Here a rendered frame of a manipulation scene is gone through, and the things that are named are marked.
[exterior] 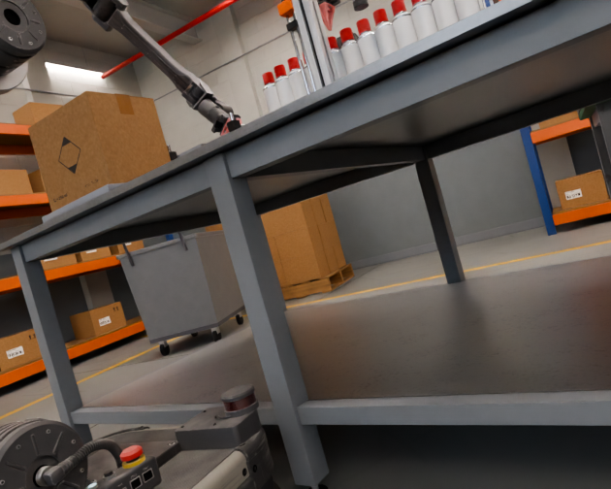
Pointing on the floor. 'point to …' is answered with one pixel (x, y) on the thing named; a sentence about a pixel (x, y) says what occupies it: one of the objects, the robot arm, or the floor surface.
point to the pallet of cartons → (305, 247)
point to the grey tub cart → (183, 286)
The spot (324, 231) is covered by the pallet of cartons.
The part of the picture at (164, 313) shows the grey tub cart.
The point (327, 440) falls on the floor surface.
